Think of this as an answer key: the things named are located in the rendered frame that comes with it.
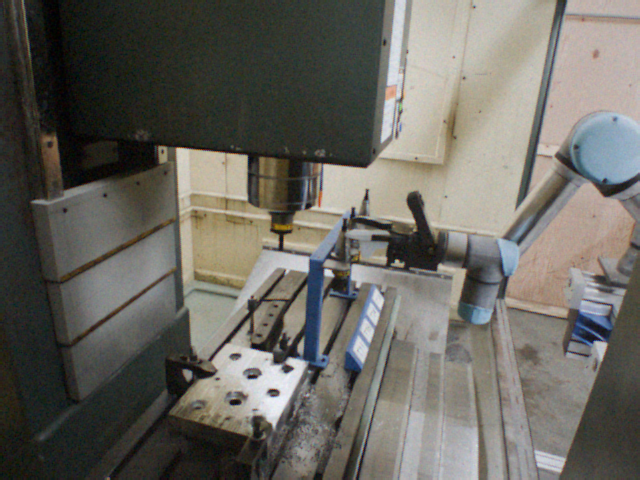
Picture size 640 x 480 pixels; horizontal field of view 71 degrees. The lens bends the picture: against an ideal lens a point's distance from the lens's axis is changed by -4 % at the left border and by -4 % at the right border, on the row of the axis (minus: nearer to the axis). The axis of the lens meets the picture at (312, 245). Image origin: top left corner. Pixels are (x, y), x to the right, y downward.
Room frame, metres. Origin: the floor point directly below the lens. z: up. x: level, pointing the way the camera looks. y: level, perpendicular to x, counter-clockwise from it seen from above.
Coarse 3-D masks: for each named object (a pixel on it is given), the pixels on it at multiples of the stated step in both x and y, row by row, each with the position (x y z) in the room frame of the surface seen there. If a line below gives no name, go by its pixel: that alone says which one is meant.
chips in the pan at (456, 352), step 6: (450, 330) 1.76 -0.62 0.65; (450, 336) 1.70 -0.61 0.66; (456, 336) 1.70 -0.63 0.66; (450, 348) 1.62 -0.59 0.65; (456, 348) 1.61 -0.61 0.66; (462, 348) 1.61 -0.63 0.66; (450, 354) 1.56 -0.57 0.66; (456, 354) 1.56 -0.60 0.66; (462, 354) 1.57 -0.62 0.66; (468, 354) 1.57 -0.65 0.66; (450, 360) 1.53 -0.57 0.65; (456, 360) 1.52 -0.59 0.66; (462, 360) 1.52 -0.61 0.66; (468, 360) 1.53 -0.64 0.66
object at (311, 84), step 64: (64, 0) 0.99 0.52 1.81; (128, 0) 0.95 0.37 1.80; (192, 0) 0.91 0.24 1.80; (256, 0) 0.88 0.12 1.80; (320, 0) 0.85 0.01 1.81; (384, 0) 0.83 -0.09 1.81; (128, 64) 0.95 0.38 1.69; (192, 64) 0.91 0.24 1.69; (256, 64) 0.88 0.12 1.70; (320, 64) 0.85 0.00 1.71; (384, 64) 0.88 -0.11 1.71; (128, 128) 0.95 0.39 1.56; (192, 128) 0.91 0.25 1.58; (256, 128) 0.88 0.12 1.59; (320, 128) 0.85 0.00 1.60
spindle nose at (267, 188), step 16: (256, 160) 0.94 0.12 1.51; (272, 160) 0.92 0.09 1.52; (288, 160) 0.92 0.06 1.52; (256, 176) 0.94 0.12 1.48; (272, 176) 0.92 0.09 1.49; (288, 176) 0.92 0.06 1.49; (304, 176) 0.93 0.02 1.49; (256, 192) 0.94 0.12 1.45; (272, 192) 0.92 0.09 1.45; (288, 192) 0.92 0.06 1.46; (304, 192) 0.93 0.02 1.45; (272, 208) 0.92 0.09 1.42; (288, 208) 0.92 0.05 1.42; (304, 208) 0.94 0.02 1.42
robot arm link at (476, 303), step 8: (464, 280) 0.92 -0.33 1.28; (472, 280) 0.89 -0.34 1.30; (464, 288) 0.91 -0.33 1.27; (472, 288) 0.89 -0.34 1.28; (480, 288) 0.88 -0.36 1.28; (488, 288) 0.88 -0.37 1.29; (496, 288) 0.88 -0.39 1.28; (464, 296) 0.90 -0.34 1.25; (472, 296) 0.89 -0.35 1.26; (480, 296) 0.88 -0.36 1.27; (488, 296) 0.88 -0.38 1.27; (464, 304) 0.89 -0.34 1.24; (472, 304) 0.88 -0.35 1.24; (480, 304) 0.88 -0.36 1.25; (488, 304) 0.88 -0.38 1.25; (464, 312) 0.89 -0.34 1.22; (472, 312) 0.88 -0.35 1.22; (480, 312) 0.88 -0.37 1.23; (488, 312) 0.88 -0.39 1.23; (472, 320) 0.88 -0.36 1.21; (480, 320) 0.88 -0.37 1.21; (488, 320) 0.89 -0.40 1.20
